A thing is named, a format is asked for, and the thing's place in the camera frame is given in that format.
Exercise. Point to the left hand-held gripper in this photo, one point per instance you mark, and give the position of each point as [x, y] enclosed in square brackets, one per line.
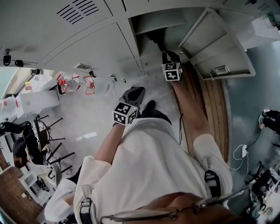
[124, 113]

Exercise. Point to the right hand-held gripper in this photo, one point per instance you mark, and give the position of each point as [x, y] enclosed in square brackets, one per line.
[171, 73]

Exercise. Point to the grey metal locker cabinet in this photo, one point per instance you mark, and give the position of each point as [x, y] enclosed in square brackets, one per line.
[76, 43]

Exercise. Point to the person's right forearm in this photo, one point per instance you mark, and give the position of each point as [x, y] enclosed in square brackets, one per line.
[190, 109]

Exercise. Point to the person's left forearm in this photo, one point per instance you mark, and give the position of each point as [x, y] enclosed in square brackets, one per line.
[109, 144]

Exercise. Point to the grey open locker door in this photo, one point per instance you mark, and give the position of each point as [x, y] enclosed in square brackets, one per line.
[218, 54]

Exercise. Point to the person's right black shoe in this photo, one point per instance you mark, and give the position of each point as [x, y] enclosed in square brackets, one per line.
[151, 105]

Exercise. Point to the person's black trousers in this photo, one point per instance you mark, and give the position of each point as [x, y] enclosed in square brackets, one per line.
[155, 116]

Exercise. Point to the black key bunch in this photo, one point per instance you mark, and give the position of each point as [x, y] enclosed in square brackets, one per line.
[92, 74]
[13, 61]

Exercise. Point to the wooden slatted platform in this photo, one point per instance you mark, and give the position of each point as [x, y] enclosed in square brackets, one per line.
[215, 105]

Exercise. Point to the small black waste bin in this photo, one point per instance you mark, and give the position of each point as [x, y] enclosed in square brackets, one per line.
[63, 93]

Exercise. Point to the person's white shirt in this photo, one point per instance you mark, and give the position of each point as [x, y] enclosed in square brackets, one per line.
[153, 170]

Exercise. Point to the small clear bottle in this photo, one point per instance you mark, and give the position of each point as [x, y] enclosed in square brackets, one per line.
[40, 77]

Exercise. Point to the white cardboard box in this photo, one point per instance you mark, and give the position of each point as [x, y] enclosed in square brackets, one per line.
[37, 101]

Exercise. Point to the black stool with patterned seat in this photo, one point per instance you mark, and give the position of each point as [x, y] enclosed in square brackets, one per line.
[41, 133]

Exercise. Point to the white storage box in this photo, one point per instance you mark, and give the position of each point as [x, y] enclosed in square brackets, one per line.
[267, 28]

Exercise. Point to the white power adapter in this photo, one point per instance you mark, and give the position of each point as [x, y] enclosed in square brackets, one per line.
[244, 151]

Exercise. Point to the person's face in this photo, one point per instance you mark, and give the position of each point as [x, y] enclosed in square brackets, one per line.
[175, 200]

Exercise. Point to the black office chair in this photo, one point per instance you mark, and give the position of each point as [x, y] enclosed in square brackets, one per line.
[15, 127]

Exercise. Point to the person's thin-framed eyeglasses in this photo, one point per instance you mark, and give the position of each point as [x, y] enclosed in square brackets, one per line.
[178, 211]

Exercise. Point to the large clear plastic water bottle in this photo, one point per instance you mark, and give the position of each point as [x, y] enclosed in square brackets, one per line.
[7, 105]

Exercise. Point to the white garment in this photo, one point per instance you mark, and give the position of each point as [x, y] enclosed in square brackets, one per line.
[59, 201]

